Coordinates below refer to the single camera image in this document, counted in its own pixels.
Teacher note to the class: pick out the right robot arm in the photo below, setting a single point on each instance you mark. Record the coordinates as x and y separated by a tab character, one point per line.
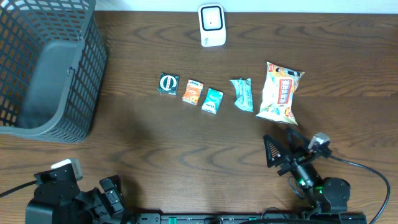
326	195

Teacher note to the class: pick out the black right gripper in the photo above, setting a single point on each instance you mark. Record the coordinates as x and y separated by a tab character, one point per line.
282	156

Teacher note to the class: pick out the dark grey plastic mesh basket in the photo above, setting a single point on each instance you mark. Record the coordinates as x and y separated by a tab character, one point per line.
53	60

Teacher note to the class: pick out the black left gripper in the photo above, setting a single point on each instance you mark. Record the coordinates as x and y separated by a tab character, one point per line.
109	196

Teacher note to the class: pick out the cream wet wipes pack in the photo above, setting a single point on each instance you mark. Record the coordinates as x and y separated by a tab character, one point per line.
278	93

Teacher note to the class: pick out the teal wipes pack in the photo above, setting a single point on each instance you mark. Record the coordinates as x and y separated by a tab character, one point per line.
243	90

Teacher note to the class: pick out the white barcode scanner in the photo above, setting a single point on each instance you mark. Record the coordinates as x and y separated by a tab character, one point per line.
212	25

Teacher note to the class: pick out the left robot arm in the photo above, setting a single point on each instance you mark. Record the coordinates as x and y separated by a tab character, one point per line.
44	215

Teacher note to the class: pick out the orange tissue pack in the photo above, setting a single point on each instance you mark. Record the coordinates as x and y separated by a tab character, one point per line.
193	92

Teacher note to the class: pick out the dark green round-logo box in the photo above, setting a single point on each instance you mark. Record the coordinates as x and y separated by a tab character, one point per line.
168	83

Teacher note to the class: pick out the green tissue pack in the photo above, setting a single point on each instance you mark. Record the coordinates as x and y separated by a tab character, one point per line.
212	101

